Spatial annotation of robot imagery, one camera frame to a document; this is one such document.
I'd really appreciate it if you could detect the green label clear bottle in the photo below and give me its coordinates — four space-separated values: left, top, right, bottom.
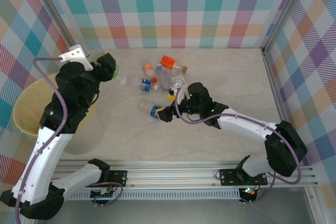
88 50 130 85

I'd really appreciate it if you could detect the white label clear bottle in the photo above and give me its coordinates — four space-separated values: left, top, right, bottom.
171 74 187 88

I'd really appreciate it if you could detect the purple label clear bottle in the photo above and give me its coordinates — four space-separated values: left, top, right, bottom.
156 63 171 93

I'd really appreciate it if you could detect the orange label bottle brown cap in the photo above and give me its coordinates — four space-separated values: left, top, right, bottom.
160 55 188 74

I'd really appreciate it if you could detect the clear bottle peach cap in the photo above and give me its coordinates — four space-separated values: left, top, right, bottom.
142 62 155 78

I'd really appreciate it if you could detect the pale yellow plastic bin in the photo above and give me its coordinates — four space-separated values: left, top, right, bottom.
12 74 104 155

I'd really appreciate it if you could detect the grey metal panel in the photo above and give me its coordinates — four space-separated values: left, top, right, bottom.
52 199 316 224

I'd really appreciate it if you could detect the small controller board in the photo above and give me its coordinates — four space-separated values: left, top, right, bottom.
240 186 257 201
90 187 117 200

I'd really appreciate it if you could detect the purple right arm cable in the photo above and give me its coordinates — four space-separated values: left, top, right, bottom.
174 87 302 205

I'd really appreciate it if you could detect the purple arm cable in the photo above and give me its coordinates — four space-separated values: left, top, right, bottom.
174 87 302 205
15 56 123 224

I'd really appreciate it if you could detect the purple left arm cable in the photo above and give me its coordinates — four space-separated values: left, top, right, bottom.
15 56 123 224

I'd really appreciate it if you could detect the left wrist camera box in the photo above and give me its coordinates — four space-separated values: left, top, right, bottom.
59 45 94 71

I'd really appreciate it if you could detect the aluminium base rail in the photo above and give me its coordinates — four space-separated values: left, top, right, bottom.
51 159 320 190

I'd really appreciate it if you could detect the aluminium frame post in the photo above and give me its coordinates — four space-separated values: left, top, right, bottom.
30 0 85 51
261 0 315 55

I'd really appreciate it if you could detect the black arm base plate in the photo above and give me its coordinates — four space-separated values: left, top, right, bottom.
109 169 129 188
218 168 268 187

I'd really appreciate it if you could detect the aluminium table side rail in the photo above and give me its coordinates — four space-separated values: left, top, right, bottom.
261 48 308 166

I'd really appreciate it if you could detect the white slotted cable duct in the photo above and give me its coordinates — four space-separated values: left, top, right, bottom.
64 191 242 201

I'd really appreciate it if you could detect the aluminium frame leg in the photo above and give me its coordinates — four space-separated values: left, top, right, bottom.
304 187 323 224

